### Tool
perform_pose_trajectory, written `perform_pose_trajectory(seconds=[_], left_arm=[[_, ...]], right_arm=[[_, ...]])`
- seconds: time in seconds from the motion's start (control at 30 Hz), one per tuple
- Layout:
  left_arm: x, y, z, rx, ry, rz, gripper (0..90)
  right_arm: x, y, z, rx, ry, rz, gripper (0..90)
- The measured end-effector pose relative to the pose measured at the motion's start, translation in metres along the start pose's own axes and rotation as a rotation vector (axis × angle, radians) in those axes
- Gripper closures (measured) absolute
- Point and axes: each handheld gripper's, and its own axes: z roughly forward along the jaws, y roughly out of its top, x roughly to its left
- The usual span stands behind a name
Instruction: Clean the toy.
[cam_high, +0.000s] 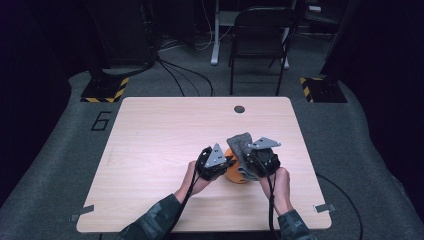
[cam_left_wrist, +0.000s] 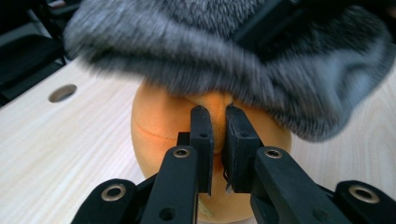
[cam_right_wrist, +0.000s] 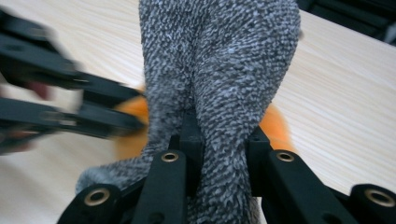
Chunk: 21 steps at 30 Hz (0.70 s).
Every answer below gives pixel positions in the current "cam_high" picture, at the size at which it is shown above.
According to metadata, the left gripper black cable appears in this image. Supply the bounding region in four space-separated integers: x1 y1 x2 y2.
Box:
166 149 208 240

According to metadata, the person's right hand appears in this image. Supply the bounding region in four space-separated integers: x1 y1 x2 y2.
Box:
259 166 294 216

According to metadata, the black yellow striped stand base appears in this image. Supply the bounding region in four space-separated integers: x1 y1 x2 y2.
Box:
299 77 348 104
80 77 130 104

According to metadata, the orange plush toy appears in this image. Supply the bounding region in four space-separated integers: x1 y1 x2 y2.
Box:
223 148 250 184

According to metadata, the black folding chair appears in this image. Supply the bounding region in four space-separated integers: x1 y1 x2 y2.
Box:
228 5 300 97

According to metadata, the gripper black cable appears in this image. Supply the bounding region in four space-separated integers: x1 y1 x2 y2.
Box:
166 149 208 240
267 173 364 240

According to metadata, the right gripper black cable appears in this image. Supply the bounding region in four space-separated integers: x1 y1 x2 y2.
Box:
267 173 364 240

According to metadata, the black floor cable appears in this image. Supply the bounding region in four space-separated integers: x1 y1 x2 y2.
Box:
156 58 215 98
157 60 187 98

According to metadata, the dark curtain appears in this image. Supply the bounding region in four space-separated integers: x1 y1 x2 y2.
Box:
321 0 424 214
0 0 88 208

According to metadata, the person's left hand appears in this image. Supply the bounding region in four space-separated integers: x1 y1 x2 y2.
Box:
173 160 213 204

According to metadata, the white floor cable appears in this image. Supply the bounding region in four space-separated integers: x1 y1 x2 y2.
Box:
159 0 233 53

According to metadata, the black equipment cabinet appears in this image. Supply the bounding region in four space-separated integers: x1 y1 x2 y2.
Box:
86 0 158 68

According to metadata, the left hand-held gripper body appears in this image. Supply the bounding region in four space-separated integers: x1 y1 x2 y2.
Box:
195 143 231 182

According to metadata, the white desk frame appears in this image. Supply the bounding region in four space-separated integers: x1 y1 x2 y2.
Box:
210 0 298 70

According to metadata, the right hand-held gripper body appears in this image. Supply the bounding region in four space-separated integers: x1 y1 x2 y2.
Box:
246 136 282 177

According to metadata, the grey cloth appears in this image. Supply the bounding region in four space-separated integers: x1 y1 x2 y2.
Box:
226 132 262 181

